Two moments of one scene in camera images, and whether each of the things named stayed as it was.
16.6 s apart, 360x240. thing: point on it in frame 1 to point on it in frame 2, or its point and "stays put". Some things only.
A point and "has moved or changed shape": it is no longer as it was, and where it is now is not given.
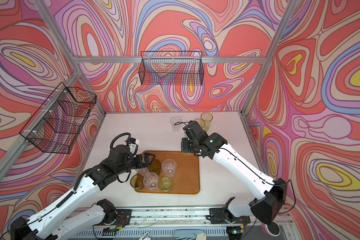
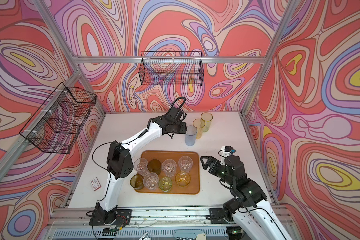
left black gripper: x=139 y=158 to x=183 y=127
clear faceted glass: x=143 y=171 stays put
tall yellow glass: x=201 y=122 stays put
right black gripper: x=184 y=146 to x=216 y=163
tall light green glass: x=207 y=117 stays put
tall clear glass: x=169 y=166 stays put
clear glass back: x=150 y=180 stays put
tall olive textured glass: x=155 y=167 stays put
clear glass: x=173 y=120 has moved or changed shape
